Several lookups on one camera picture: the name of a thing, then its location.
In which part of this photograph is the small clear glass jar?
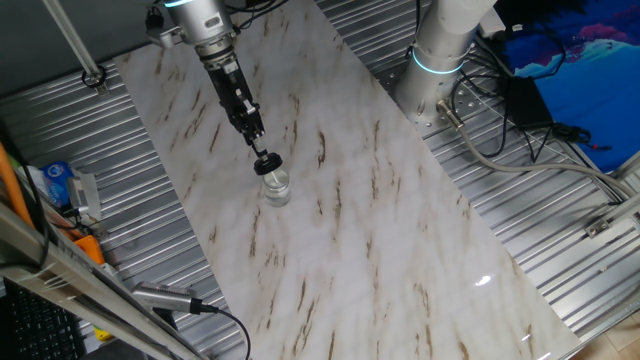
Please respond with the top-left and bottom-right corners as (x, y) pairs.
(260, 167), (293, 208)

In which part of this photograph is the orange button box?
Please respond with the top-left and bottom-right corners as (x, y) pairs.
(73, 233), (107, 267)

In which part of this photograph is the aluminium pole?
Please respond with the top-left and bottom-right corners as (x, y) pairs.
(41, 0), (110, 97)

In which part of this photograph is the thin black cable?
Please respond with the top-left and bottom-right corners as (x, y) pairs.
(0, 118), (52, 267)

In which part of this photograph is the black keyboard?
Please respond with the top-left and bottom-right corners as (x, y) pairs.
(0, 278), (90, 360)

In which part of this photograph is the black camera cable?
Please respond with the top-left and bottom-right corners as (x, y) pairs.
(191, 298), (253, 360)

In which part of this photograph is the black power adapter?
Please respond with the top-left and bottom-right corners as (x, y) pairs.
(503, 75), (556, 132)

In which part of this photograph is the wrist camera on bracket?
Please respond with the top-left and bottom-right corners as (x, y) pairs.
(144, 4), (184, 50)

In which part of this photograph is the blue tissue pack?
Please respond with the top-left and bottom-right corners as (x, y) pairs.
(38, 160), (77, 209)

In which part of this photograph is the blue printed cloth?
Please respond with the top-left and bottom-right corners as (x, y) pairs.
(499, 0), (640, 174)

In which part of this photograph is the aluminium frame beam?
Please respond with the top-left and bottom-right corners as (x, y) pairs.
(0, 199), (207, 360)

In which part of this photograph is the white marble pattern mat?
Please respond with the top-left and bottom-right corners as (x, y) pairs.
(113, 0), (584, 360)

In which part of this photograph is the black ring clamp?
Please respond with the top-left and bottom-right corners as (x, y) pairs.
(80, 64), (108, 91)

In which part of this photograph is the thick grey cable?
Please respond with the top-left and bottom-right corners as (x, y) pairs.
(435, 98), (635, 200)

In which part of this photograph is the black dropper lid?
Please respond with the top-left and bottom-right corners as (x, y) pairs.
(251, 147), (284, 177)

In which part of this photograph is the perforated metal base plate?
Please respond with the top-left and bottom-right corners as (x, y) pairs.
(374, 63), (487, 140)

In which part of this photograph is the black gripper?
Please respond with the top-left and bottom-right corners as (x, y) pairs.
(202, 49), (272, 161)

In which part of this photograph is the orange tube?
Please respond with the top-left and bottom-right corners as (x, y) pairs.
(0, 141), (37, 232)

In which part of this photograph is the aluminium corner bracket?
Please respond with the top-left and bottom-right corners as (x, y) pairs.
(583, 191), (640, 240)

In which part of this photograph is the silver ribbed camera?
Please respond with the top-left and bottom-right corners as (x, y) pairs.
(131, 281), (202, 315)

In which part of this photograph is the white power strip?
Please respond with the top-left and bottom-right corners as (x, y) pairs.
(476, 6), (507, 40)

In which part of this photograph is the small silver metal bracket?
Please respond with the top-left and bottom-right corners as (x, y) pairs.
(66, 171), (104, 222)

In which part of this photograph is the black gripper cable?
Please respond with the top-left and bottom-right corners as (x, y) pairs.
(223, 0), (290, 30)

